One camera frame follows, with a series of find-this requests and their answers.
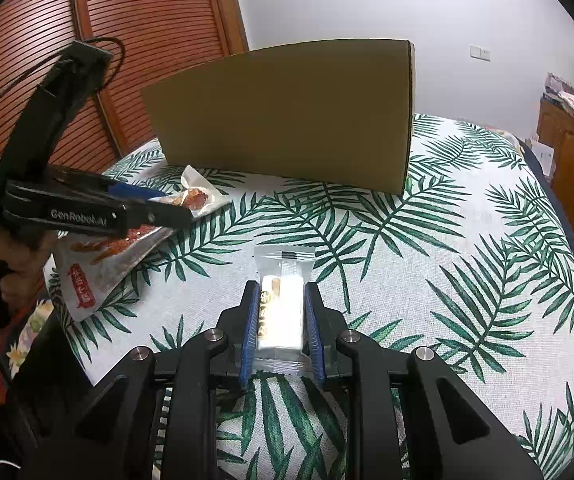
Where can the white snack bar packet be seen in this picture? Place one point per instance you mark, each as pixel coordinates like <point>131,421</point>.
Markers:
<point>283,310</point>

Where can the green leaf print blanket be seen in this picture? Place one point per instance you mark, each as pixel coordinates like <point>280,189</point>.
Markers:
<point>417,260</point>

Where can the small clear brown snack packet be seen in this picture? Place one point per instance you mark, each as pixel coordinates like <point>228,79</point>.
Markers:
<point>201,201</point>

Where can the white wall switch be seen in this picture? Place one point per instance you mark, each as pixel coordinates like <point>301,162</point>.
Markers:
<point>480,53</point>

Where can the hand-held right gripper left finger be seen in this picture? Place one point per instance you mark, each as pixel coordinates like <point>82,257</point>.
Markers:
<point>249,331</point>

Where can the brown slatted wardrobe door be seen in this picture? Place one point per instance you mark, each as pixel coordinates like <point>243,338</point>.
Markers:
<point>157,10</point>

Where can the red and white snack bag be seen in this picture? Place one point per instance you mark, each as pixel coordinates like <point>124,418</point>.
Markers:
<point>97,276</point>

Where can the person's left hand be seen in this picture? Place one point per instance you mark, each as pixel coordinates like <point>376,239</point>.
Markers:
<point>22,256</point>

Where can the floral bed sheet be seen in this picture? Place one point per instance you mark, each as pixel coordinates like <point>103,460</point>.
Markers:
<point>29,335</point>

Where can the folded purple cloth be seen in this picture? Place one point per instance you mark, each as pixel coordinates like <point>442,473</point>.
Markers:
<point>562,84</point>

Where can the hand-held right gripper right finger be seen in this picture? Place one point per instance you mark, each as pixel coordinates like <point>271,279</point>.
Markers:
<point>314,331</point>

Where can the brown cardboard box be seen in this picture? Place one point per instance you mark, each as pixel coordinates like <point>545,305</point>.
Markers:
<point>292,120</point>

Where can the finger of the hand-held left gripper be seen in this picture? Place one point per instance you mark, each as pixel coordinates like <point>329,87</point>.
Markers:
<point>134,192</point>
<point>157,217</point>

